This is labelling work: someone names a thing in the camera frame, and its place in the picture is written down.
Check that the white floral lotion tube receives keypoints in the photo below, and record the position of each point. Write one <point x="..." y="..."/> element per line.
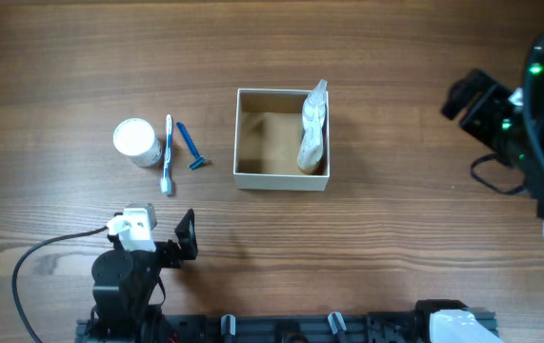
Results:
<point x="311" y="149"/>

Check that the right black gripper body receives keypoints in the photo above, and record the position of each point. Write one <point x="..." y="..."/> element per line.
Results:
<point x="477" y="114"/>

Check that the blue disposable razor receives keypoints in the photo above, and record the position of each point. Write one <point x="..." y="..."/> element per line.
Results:
<point x="199" y="159"/>

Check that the clear cotton swab tub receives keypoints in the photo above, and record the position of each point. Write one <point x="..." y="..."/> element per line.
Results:
<point x="135" y="138"/>

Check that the dark mouthwash spray bottle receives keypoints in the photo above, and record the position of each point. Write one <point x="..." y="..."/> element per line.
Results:
<point x="314" y="102"/>

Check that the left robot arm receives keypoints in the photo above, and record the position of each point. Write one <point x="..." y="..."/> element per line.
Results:
<point x="126" y="276"/>

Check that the blue white toothbrush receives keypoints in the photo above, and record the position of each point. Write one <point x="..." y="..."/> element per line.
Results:
<point x="165" y="182"/>

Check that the beige open cardboard box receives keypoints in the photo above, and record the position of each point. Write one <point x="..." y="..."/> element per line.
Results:
<point x="267" y="139"/>

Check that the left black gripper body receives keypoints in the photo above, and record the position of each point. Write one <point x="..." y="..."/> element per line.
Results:
<point x="174" y="249"/>

